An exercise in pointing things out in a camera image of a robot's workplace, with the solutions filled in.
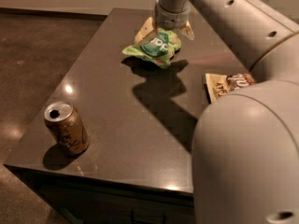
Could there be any translucent tan gripper finger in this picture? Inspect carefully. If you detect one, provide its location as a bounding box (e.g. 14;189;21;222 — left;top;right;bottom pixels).
179;21;194;40
135;17;156;45

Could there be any green rice chip bag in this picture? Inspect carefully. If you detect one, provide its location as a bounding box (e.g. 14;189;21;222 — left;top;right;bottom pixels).
122;29;181;69

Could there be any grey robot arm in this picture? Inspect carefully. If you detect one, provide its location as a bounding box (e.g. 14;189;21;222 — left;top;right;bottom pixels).
154;0;299;224

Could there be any brown white chip bag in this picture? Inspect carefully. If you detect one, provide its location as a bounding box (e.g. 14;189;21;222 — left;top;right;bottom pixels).
206;73;256;102

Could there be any brown soda can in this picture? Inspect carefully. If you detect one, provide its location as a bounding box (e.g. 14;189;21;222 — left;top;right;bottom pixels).
44;101;89;156

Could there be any dark cabinet under counter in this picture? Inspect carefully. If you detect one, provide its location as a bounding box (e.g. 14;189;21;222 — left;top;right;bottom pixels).
6;165;195;224

